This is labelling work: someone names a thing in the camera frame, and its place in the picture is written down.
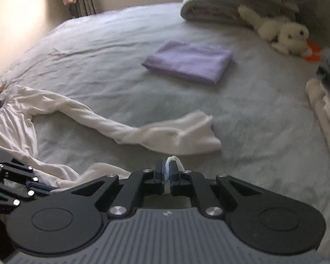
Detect folded purple cloth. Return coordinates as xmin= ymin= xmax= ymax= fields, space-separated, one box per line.
xmin=141 ymin=41 xmax=233 ymax=86

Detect folded cream clothes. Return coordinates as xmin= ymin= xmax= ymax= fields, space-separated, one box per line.
xmin=305 ymin=78 xmax=330 ymax=167

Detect grey padded headboard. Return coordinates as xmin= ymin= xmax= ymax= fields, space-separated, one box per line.
xmin=300 ymin=0 xmax=330 ymax=53

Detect white pants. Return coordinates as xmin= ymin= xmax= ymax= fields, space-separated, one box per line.
xmin=0 ymin=85 xmax=222 ymax=196

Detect white stuffed toy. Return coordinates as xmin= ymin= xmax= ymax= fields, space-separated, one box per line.
xmin=238 ymin=5 xmax=312 ymax=58

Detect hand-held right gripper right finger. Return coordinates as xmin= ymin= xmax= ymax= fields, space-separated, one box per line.
xmin=170 ymin=161 xmax=264 ymax=219

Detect orange flat item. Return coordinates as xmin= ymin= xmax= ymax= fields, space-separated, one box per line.
xmin=304 ymin=40 xmax=323 ymax=61

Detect grey bed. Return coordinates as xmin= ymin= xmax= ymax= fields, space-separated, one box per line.
xmin=0 ymin=1 xmax=330 ymax=253

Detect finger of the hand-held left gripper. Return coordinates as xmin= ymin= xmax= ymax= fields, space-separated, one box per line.
xmin=0 ymin=176 xmax=56 ymax=214
xmin=0 ymin=151 xmax=39 ymax=183

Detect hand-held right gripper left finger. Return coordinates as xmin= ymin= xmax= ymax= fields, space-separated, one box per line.
xmin=71 ymin=160 xmax=167 ymax=217

